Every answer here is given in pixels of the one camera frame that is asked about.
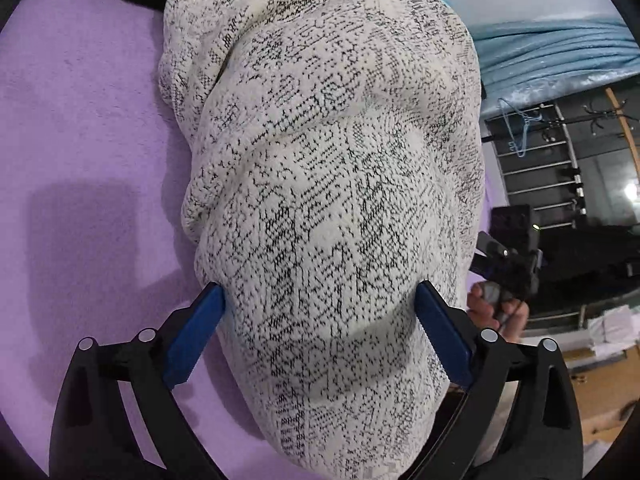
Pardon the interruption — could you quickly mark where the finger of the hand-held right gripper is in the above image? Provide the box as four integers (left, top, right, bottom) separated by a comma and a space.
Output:
470, 231, 507, 277

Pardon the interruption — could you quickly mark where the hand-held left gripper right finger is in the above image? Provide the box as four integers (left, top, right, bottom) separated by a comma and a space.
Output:
405, 280, 585, 480

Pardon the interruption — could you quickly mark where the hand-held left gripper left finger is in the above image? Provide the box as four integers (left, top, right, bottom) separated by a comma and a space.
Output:
48, 281, 226, 480

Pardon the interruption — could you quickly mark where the grey white knitted jacket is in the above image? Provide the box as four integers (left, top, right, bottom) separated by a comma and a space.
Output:
157, 0, 486, 480

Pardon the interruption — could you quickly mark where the metal clothes rack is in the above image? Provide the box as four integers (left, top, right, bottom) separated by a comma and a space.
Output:
482, 102, 588, 231

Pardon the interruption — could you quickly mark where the blue clothes hanger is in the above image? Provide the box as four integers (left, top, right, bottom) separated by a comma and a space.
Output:
497, 99, 543, 158

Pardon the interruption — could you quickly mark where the person's right hand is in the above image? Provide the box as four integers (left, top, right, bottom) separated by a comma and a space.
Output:
467, 282, 531, 333

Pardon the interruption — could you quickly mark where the stack of white towels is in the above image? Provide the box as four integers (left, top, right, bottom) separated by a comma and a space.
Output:
585, 305, 640, 356

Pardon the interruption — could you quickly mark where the wooden coat stand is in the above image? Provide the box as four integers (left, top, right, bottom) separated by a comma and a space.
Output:
582, 87, 640, 186

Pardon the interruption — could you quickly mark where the light wooden furniture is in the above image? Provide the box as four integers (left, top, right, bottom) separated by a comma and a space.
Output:
565, 350, 640, 461

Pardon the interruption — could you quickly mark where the light blue curtain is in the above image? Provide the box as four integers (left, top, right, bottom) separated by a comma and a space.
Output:
470, 20, 640, 121

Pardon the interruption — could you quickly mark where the purple bed sheet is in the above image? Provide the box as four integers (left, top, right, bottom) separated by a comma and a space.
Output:
0, 0, 506, 480

